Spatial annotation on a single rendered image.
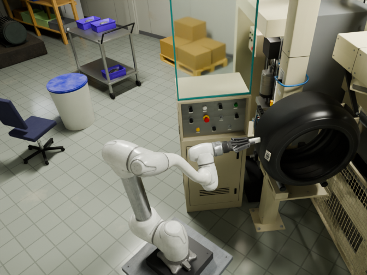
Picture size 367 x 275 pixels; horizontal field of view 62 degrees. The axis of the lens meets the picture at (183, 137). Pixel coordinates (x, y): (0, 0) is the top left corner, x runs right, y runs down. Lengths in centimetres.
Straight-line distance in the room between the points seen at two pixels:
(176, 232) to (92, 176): 207
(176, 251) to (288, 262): 130
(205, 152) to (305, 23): 93
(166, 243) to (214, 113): 109
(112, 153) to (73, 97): 278
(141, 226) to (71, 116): 277
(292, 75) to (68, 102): 297
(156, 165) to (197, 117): 109
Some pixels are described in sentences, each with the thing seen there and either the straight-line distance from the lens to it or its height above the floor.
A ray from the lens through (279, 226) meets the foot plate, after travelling 307.
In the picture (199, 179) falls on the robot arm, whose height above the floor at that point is 118.
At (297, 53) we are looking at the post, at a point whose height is 168.
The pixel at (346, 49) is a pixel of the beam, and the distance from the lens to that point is 198.
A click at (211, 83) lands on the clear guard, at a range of 225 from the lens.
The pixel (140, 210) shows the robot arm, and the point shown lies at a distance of 176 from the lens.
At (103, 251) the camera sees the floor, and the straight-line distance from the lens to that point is 301.
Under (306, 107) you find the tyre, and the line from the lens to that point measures 186.
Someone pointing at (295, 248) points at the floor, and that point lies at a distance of 298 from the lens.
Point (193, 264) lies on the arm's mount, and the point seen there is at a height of 72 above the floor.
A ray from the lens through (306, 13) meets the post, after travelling 195.
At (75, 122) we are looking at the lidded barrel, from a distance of 442.
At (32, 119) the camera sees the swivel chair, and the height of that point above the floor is 43.
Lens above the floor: 244
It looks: 38 degrees down
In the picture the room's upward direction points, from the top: 4 degrees counter-clockwise
